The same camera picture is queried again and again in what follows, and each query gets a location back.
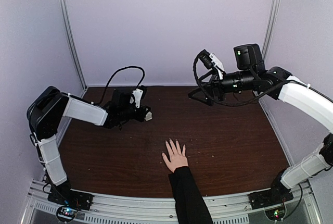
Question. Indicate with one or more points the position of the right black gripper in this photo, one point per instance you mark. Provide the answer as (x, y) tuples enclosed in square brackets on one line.
[(214, 82)]

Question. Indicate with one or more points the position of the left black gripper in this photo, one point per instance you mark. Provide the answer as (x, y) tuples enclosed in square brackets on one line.
[(143, 112)]

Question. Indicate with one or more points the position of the white nail polish bottle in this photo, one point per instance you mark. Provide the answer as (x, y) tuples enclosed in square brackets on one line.
[(148, 116)]

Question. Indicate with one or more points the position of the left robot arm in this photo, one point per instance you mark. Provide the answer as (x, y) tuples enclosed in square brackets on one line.
[(47, 111)]

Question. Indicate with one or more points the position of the black sleeved forearm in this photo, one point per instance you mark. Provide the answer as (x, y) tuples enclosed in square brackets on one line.
[(189, 204)]

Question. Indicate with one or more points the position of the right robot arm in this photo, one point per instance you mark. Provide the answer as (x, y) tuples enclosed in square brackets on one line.
[(253, 81)]

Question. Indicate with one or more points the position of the person's hand on table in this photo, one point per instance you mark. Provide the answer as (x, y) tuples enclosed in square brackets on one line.
[(176, 157)]

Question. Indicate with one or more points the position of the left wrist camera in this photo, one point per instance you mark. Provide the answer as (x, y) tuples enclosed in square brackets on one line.
[(136, 95)]

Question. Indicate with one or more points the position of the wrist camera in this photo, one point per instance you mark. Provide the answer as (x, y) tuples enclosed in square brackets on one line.
[(210, 61), (136, 95)]

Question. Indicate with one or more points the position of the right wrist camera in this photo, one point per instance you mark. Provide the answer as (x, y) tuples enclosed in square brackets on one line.
[(210, 61)]

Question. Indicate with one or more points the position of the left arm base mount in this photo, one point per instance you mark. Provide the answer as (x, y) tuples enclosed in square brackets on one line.
[(69, 206)]

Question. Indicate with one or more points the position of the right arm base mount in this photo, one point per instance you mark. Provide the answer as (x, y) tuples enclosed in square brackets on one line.
[(273, 201)]

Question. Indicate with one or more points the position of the right aluminium corner post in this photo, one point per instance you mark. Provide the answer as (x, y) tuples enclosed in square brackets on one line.
[(275, 5)]

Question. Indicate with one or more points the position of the aluminium corner post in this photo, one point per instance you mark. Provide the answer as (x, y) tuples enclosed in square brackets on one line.
[(275, 5), (71, 43)]

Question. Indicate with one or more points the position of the left aluminium corner post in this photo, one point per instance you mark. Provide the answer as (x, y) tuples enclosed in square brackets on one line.
[(71, 43)]

